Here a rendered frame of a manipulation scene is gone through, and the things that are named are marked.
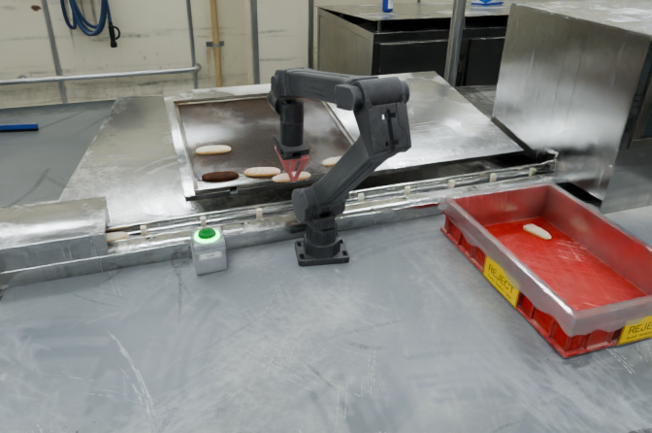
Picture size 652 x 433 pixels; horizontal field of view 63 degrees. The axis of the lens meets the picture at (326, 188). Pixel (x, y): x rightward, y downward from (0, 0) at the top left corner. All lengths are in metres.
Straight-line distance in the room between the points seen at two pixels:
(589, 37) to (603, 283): 0.66
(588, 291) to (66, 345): 1.06
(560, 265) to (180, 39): 4.12
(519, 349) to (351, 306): 0.33
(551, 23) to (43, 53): 4.11
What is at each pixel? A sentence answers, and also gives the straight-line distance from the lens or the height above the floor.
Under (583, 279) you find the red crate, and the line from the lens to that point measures 1.34.
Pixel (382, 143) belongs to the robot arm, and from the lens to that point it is 0.89.
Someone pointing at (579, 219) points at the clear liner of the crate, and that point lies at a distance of 1.44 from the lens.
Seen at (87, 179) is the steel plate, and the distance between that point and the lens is 1.75.
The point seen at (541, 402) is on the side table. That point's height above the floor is 0.82.
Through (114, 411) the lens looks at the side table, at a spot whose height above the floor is 0.82.
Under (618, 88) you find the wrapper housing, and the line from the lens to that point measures 1.55.
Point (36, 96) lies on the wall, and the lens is 5.13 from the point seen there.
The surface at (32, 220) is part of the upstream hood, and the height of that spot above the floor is 0.92.
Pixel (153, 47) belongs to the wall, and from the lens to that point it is 4.98.
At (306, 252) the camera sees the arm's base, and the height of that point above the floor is 0.84.
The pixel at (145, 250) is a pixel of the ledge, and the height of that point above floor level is 0.86.
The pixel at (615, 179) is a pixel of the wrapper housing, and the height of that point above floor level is 0.93.
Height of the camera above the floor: 1.53
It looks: 27 degrees down
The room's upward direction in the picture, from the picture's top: 1 degrees clockwise
